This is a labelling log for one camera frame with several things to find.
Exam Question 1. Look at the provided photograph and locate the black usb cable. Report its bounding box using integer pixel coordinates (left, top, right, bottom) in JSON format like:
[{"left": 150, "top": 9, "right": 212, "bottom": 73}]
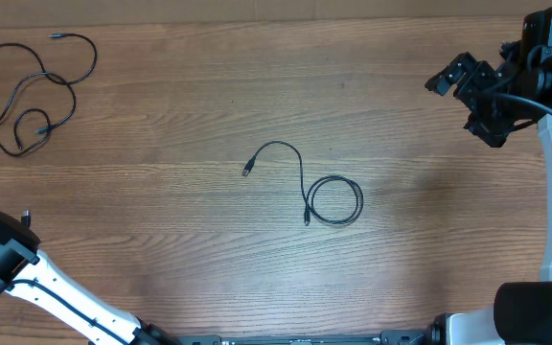
[{"left": 241, "top": 140, "right": 365, "bottom": 227}]

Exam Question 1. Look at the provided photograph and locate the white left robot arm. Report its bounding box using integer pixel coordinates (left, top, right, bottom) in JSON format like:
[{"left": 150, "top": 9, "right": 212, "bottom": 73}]
[{"left": 0, "top": 212, "right": 178, "bottom": 345}]

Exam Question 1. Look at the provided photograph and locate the thin black cable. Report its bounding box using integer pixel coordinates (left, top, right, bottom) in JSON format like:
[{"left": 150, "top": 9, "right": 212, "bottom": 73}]
[{"left": 0, "top": 32, "right": 99, "bottom": 136}]

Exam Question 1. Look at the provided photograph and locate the black cable with silver plugs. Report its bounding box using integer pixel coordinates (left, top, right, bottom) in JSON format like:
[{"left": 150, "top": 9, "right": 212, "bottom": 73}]
[{"left": 0, "top": 107, "right": 52, "bottom": 229}]

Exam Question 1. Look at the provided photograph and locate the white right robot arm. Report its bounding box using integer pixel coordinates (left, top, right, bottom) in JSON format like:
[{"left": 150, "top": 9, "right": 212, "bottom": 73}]
[{"left": 398, "top": 8, "right": 552, "bottom": 344}]

